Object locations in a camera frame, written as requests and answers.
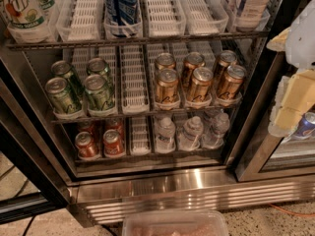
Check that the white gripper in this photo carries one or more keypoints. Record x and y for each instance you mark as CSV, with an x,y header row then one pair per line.
x,y
303,44

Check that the clear water bottle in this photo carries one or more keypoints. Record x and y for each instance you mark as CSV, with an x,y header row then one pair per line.
x,y
165,135
190,134
213,138

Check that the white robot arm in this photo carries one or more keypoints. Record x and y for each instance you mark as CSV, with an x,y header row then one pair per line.
x,y
300,44

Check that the white label bottle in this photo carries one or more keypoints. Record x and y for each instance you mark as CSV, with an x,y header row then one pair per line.
x,y
249,13

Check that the glass fridge door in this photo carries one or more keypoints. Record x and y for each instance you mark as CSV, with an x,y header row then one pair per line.
x,y
261,154

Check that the blue pepsi bottle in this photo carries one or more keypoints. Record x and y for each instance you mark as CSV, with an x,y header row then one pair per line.
x,y
122,18

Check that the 7up soda bottle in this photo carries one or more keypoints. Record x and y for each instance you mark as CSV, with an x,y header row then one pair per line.
x,y
27,23

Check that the back right gold can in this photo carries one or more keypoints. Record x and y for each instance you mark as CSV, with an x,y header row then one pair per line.
x,y
223,60

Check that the gold can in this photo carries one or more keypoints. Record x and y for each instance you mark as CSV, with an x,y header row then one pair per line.
x,y
223,60
167,86
165,61
201,80
231,82
192,61

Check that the front right gold can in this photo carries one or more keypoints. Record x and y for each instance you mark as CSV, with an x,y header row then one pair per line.
x,y
231,82

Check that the front middle gold can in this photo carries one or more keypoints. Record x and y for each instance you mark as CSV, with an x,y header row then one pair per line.
x,y
201,80

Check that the back middle gold can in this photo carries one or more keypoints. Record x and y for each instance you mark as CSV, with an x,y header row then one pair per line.
x,y
192,61

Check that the blue can behind glass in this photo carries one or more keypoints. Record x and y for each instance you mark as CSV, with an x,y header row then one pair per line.
x,y
305,126

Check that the back left gold can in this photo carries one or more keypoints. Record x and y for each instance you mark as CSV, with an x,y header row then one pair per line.
x,y
165,61

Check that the front left gold can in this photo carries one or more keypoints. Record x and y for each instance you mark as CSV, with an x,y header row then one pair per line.
x,y
167,86

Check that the back right red can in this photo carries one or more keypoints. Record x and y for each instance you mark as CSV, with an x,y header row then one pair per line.
x,y
115,124

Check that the red can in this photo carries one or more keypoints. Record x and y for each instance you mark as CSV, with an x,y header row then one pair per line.
x,y
88,126
115,124
113,145
87,148

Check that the back right green can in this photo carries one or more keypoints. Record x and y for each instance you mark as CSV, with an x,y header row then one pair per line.
x,y
99,66

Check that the green can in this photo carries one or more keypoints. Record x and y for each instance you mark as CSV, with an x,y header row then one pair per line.
x,y
61,96
67,71
98,92
99,66

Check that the front right green can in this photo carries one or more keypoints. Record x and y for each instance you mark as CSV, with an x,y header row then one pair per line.
x,y
98,92

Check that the front right red can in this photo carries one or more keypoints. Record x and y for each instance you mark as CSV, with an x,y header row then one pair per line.
x,y
113,145

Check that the clear plastic bin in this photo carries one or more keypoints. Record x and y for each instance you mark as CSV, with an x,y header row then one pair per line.
x,y
175,223

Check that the back left red can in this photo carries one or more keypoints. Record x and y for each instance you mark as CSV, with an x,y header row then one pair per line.
x,y
88,126

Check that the back left green can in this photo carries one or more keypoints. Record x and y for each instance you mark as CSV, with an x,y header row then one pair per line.
x,y
67,71

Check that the front left red can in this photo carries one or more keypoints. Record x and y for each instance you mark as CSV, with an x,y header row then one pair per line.
x,y
87,148

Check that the front left green can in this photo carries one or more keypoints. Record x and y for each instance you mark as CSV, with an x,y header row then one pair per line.
x,y
61,96

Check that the top wire shelf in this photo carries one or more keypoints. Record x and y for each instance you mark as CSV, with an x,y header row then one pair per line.
x,y
132,41

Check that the wire shelf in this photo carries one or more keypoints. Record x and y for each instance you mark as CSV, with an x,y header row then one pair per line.
x,y
132,41
142,114

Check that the middle wire shelf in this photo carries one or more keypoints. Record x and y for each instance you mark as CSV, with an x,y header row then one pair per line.
x,y
142,114

